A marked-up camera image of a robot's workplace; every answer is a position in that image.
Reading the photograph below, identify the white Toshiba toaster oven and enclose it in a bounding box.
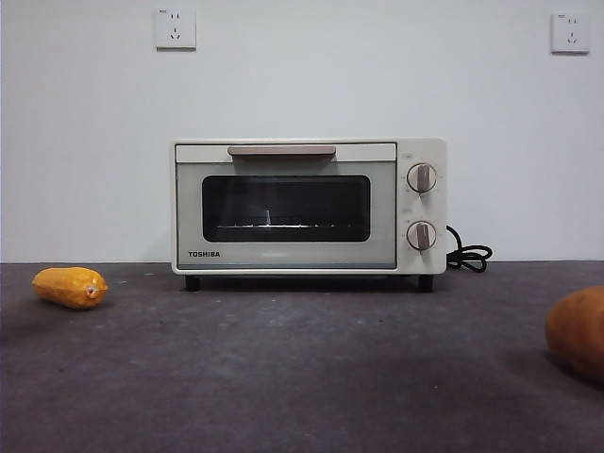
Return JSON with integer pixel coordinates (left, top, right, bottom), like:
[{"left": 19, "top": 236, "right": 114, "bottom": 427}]
[{"left": 171, "top": 137, "right": 447, "bottom": 294}]

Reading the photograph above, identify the beige oven knob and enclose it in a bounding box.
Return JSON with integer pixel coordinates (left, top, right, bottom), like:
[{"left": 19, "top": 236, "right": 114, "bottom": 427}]
[
  {"left": 406, "top": 162, "right": 439, "bottom": 193},
  {"left": 406, "top": 220, "right": 438, "bottom": 251}
]

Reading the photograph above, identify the yellow corn cob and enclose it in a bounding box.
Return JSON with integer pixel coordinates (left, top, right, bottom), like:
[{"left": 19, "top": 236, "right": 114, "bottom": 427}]
[{"left": 31, "top": 266, "right": 110, "bottom": 310}]

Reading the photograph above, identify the metal oven wire rack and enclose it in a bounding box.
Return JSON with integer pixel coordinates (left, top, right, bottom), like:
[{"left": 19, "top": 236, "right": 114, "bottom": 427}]
[{"left": 216, "top": 220, "right": 342, "bottom": 232}]

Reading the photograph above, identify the black oven power cable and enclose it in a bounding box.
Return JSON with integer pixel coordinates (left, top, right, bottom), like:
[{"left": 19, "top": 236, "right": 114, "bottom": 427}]
[{"left": 445, "top": 225, "right": 495, "bottom": 275}]

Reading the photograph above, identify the white wall socket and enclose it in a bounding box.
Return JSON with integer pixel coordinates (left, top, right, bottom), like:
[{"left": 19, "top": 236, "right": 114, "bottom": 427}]
[
  {"left": 156, "top": 8, "right": 197, "bottom": 52},
  {"left": 550, "top": 12, "right": 591, "bottom": 56}
]

